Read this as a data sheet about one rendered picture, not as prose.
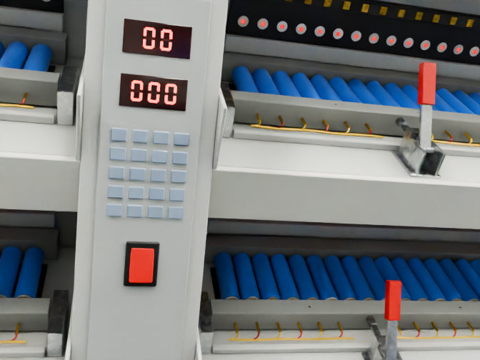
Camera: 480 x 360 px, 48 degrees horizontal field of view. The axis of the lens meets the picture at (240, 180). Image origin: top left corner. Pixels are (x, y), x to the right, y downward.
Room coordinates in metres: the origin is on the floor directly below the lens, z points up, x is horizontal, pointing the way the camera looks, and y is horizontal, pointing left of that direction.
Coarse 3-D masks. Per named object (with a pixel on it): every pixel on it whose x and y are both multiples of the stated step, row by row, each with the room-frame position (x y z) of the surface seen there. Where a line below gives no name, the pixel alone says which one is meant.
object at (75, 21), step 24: (72, 0) 0.56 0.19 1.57; (384, 0) 0.64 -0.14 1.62; (408, 0) 0.64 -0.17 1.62; (432, 0) 0.65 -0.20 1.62; (456, 0) 0.66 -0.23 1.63; (72, 24) 0.56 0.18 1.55; (72, 48) 0.56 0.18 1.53; (408, 72) 0.65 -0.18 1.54; (72, 216) 0.56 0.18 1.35; (72, 240) 0.56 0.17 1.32; (408, 240) 0.65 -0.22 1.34
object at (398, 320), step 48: (240, 240) 0.56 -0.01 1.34; (288, 240) 0.57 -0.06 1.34; (336, 240) 0.59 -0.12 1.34; (384, 240) 0.61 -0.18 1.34; (432, 240) 0.62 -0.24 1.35; (240, 288) 0.51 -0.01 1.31; (288, 288) 0.51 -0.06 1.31; (336, 288) 0.53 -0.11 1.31; (384, 288) 0.54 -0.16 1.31; (432, 288) 0.55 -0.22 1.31; (240, 336) 0.47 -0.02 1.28; (288, 336) 0.48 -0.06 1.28; (336, 336) 0.49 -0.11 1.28; (384, 336) 0.46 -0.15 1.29; (432, 336) 0.51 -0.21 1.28
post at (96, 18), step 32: (96, 0) 0.37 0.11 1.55; (224, 0) 0.39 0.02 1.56; (96, 32) 0.37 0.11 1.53; (224, 32) 0.39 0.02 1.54; (96, 64) 0.37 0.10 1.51; (96, 96) 0.37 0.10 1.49; (96, 128) 0.37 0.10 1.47; (96, 160) 0.37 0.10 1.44; (192, 224) 0.39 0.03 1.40; (192, 256) 0.39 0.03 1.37; (192, 288) 0.39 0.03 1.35; (192, 320) 0.39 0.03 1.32; (192, 352) 0.39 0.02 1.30
